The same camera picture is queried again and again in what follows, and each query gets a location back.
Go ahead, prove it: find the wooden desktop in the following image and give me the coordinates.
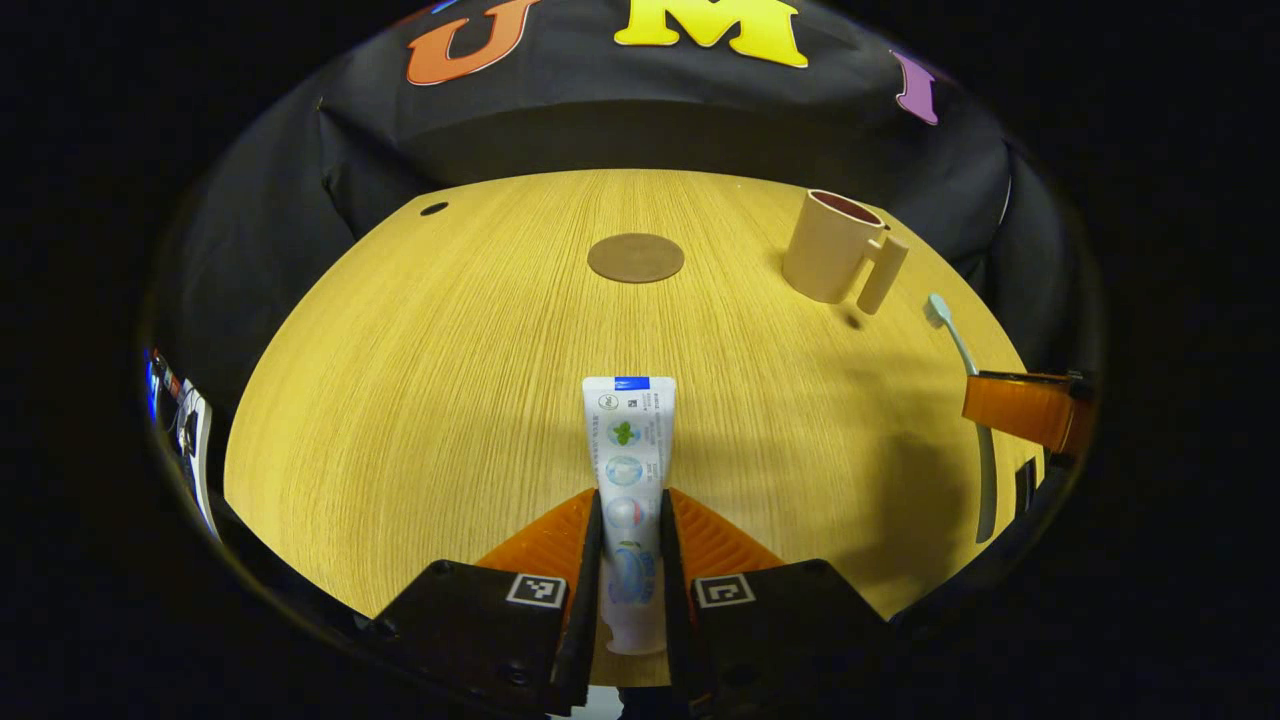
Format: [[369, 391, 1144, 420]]
[[222, 168, 1046, 691]]

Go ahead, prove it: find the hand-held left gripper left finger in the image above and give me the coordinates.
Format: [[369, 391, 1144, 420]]
[[360, 488, 606, 717]]

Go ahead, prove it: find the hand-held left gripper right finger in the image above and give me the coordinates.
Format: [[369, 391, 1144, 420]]
[[658, 488, 891, 717]]

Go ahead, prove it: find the pale green toothbrush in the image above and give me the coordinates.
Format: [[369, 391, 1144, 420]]
[[922, 292, 1001, 545]]

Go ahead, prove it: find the beige cup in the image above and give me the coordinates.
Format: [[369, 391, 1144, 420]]
[[782, 188, 911, 317]]

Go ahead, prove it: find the white toothpaste tube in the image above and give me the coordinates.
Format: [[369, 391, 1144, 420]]
[[582, 376, 677, 656]]

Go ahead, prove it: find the black backdrop cloth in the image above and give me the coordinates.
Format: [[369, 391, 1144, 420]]
[[145, 0, 1096, 561]]

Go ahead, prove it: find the blue and white object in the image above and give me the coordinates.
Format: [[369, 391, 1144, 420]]
[[145, 345, 219, 541]]

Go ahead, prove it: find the round brown coaster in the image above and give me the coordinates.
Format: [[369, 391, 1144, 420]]
[[587, 232, 686, 285]]

